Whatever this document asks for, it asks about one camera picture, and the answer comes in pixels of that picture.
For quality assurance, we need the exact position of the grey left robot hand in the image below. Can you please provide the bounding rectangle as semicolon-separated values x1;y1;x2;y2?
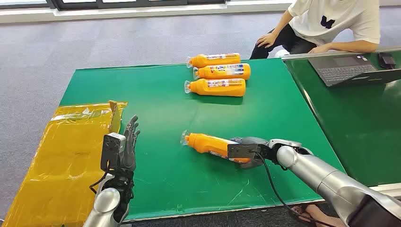
120;115;140;173

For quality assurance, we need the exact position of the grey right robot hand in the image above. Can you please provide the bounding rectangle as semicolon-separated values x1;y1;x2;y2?
230;137;272;170

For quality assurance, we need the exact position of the orange detergent bottle clear cap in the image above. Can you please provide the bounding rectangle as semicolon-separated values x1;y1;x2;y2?
186;52;241;69
184;78;246;97
181;131;251;164

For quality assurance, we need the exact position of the orange detergent bottle blue label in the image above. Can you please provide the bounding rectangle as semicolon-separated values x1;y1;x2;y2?
193;63;251;80

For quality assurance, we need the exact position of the yellow taped cardboard box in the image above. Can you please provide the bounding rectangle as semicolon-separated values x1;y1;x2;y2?
2;100;128;227

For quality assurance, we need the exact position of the person's foot in sandal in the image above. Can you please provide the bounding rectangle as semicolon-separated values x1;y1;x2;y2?
291;204;345;227

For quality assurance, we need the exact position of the dark grey laptop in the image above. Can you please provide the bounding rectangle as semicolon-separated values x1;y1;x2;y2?
308;55;401;87

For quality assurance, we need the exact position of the black power adapter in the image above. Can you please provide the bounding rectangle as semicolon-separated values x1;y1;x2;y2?
378;52;396;70

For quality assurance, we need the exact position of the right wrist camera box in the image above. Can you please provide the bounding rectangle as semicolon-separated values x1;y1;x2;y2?
227;143;261;160

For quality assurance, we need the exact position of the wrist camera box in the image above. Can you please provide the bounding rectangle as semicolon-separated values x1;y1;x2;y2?
227;143;261;160
100;132;127;172

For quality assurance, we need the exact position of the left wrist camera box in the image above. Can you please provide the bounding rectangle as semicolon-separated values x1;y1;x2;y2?
100;132;127;172

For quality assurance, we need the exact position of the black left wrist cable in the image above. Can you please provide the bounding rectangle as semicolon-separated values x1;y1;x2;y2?
89;162;111;195

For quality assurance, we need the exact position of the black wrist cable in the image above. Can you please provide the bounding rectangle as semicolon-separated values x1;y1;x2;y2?
89;162;111;195
250;151;337;227

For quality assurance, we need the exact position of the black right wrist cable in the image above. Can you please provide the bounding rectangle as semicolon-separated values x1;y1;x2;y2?
250;151;337;227

